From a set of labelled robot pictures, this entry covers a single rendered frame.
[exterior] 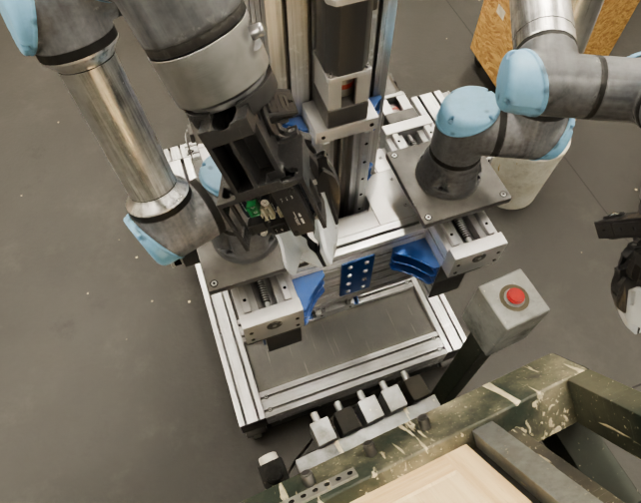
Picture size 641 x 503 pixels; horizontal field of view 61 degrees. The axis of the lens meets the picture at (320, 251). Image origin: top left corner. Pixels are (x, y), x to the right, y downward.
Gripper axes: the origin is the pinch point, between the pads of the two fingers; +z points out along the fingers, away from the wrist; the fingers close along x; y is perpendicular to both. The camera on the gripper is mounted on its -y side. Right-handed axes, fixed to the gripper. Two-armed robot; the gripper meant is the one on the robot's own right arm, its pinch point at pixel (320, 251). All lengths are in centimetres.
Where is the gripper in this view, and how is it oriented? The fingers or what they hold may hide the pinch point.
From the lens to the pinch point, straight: 54.0
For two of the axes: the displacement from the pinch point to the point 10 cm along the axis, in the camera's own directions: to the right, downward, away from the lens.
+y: 0.3, 6.9, -7.3
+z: 3.5, 6.7, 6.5
